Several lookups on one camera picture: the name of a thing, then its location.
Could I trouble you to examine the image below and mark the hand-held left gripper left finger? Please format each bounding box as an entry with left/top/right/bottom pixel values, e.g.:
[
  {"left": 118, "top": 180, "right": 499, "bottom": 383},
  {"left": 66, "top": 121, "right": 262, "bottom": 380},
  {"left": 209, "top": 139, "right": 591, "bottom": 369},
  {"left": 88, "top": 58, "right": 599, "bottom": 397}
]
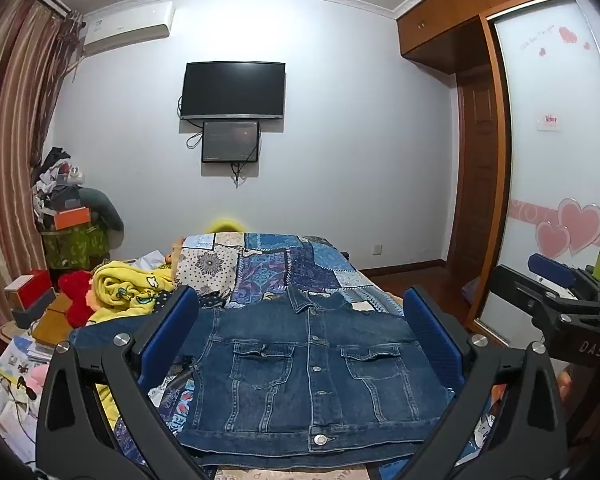
[{"left": 36, "top": 284, "right": 216, "bottom": 480}]

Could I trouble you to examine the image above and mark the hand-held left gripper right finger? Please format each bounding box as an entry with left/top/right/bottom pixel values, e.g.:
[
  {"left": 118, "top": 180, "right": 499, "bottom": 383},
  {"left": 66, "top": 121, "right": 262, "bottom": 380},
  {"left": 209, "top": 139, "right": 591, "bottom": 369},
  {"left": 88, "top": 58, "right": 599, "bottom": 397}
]
[{"left": 375, "top": 285, "right": 568, "bottom": 480}]

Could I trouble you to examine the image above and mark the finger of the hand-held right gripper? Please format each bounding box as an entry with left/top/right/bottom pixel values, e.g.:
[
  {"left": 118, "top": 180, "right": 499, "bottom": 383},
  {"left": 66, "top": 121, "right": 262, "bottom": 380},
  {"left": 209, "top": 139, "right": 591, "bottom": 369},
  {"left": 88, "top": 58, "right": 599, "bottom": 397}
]
[
  {"left": 527, "top": 254, "right": 600, "bottom": 297},
  {"left": 489, "top": 264, "right": 600, "bottom": 361}
]

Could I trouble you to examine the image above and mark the blue denim jacket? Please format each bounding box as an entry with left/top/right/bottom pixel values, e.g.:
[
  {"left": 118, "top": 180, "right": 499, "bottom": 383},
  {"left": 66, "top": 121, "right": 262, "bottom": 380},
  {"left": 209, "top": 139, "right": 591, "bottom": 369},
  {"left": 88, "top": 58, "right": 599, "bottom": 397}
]
[{"left": 70, "top": 287, "right": 473, "bottom": 471}]

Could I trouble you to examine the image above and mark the pile of mixed clothes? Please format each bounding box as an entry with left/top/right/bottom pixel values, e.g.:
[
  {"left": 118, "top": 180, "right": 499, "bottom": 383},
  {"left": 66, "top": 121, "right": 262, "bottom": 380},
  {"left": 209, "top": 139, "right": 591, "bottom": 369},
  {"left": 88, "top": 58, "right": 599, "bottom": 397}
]
[{"left": 30, "top": 146, "right": 88, "bottom": 231}]

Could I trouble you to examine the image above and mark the navy dotted cloth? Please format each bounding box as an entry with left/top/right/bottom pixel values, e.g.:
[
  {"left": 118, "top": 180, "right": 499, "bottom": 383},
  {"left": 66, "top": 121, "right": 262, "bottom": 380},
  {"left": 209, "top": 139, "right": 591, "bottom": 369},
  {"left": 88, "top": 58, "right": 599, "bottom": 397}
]
[{"left": 195, "top": 290, "right": 231, "bottom": 311}]

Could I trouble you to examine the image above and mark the purple cloth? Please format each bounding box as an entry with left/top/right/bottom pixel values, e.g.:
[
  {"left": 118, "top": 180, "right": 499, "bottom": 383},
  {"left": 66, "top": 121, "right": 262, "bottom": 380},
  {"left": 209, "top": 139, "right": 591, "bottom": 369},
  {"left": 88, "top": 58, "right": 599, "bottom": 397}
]
[{"left": 462, "top": 275, "right": 486, "bottom": 307}]

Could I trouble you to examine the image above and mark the yellow cartoon blanket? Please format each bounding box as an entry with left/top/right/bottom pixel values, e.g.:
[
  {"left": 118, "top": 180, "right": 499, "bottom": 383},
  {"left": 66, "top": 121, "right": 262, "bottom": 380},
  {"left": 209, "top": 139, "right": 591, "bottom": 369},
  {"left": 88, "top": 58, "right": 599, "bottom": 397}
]
[{"left": 87, "top": 259, "right": 181, "bottom": 426}]

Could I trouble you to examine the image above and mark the white crumpled cloth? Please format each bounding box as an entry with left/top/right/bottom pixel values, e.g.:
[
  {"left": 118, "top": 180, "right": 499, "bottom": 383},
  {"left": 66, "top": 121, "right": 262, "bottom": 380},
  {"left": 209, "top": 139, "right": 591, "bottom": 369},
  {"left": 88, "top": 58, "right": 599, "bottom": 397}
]
[{"left": 130, "top": 250, "right": 171, "bottom": 272}]

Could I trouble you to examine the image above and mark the white heart-print wardrobe door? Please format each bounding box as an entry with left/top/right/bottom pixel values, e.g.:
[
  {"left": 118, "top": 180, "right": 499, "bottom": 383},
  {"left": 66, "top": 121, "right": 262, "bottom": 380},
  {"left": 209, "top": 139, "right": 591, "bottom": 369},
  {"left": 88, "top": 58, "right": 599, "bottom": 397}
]
[{"left": 480, "top": 0, "right": 600, "bottom": 346}]

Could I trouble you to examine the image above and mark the red plush toy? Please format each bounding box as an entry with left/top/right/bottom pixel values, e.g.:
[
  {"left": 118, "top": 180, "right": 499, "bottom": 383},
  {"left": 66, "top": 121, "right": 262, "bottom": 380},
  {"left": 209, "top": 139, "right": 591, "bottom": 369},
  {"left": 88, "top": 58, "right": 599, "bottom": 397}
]
[{"left": 59, "top": 270, "right": 101, "bottom": 328}]

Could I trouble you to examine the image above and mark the yellow fluffy object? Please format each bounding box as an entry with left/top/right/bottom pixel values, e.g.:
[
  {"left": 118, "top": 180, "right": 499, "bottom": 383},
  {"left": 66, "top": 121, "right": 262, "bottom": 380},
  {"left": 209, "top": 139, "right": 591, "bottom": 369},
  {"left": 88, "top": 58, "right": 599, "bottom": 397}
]
[{"left": 203, "top": 217, "right": 246, "bottom": 235}]

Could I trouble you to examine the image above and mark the brown wooden door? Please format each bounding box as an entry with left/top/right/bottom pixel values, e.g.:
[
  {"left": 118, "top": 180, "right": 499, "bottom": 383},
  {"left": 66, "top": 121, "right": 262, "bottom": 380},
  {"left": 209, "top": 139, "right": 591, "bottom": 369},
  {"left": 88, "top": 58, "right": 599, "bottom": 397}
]
[{"left": 455, "top": 67, "right": 498, "bottom": 281}]

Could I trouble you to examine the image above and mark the brown cardboard box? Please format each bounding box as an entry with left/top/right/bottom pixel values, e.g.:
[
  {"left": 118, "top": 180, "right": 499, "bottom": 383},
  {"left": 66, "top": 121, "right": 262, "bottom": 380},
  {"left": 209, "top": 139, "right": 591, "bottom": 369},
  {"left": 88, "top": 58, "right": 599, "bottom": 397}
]
[{"left": 30, "top": 292, "right": 73, "bottom": 346}]

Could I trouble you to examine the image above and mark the green patterned cloth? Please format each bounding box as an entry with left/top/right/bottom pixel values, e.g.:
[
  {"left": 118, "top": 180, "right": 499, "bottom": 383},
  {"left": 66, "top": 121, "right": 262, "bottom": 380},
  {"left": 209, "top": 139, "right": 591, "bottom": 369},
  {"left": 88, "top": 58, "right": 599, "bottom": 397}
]
[{"left": 41, "top": 222, "right": 110, "bottom": 271}]

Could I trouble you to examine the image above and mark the grey plush toy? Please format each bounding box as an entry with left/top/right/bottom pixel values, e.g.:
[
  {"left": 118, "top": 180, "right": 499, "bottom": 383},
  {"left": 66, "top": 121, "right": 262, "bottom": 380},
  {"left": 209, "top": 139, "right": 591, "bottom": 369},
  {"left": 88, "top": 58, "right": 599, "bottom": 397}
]
[{"left": 77, "top": 186, "right": 126, "bottom": 251}]

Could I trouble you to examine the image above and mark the patchwork patterned bedspread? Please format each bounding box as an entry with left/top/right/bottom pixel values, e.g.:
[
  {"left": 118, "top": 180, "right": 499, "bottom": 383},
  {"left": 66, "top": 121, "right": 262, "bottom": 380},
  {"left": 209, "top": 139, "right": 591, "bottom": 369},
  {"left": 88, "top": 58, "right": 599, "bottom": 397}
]
[{"left": 115, "top": 231, "right": 496, "bottom": 480}]

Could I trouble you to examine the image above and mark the orange box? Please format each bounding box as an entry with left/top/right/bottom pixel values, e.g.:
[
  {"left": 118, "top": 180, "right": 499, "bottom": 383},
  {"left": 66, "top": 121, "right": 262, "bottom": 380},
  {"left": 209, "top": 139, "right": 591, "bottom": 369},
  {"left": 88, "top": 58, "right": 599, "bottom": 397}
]
[{"left": 54, "top": 206, "right": 92, "bottom": 231}]

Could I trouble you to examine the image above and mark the pink soft object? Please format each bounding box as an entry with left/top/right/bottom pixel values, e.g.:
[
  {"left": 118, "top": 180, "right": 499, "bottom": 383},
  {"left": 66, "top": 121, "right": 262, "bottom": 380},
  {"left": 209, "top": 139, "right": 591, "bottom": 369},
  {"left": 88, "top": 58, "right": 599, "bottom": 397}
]
[{"left": 27, "top": 364, "right": 48, "bottom": 392}]

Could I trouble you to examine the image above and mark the red and white box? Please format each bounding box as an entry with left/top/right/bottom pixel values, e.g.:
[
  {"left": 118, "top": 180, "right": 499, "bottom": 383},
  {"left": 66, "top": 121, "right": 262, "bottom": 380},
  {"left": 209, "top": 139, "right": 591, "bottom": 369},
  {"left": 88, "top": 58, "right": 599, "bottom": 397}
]
[{"left": 5, "top": 269, "right": 56, "bottom": 311}]

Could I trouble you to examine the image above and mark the pile of printed papers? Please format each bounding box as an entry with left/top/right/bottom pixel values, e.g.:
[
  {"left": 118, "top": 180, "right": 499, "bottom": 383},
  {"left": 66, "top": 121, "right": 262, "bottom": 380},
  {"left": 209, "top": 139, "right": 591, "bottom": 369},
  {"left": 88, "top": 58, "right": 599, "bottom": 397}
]
[{"left": 0, "top": 335, "right": 53, "bottom": 376}]

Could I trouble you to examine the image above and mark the wooden overhead cabinet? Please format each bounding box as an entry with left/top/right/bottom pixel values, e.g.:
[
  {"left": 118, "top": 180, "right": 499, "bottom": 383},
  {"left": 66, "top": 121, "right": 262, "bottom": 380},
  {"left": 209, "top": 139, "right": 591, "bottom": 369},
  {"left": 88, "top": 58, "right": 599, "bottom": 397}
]
[{"left": 395, "top": 0, "right": 581, "bottom": 76}]

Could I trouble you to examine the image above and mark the striped brown curtain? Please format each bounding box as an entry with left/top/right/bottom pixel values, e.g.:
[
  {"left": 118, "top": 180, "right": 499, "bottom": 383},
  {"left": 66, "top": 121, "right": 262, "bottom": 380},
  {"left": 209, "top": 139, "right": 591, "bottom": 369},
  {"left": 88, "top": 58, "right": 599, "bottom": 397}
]
[{"left": 0, "top": 0, "right": 86, "bottom": 361}]

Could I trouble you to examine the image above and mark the white air conditioner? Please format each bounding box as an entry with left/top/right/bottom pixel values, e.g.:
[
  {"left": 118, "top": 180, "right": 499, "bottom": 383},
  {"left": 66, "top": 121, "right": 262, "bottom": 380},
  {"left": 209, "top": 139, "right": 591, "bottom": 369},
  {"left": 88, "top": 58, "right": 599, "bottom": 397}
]
[{"left": 78, "top": 1, "right": 175, "bottom": 56}]

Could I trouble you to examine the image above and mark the black cable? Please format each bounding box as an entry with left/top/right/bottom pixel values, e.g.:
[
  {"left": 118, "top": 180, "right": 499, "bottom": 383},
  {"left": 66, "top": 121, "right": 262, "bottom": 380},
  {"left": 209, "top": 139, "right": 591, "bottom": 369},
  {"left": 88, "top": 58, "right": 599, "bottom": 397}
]
[
  {"left": 186, "top": 120, "right": 206, "bottom": 150},
  {"left": 229, "top": 130, "right": 263, "bottom": 187}
]

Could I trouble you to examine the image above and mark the small black wall monitor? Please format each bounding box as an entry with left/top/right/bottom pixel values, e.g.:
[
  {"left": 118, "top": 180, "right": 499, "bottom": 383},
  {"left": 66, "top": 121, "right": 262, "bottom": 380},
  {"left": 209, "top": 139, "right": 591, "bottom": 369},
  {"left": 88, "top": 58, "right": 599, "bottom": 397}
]
[{"left": 202, "top": 119, "right": 261, "bottom": 164}]

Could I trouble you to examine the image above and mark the wall-mounted black television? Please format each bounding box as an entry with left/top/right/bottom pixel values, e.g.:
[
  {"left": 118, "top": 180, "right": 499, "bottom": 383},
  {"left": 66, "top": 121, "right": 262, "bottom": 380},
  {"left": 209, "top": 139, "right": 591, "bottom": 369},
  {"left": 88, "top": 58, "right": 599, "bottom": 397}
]
[{"left": 180, "top": 61, "right": 287, "bottom": 122}]

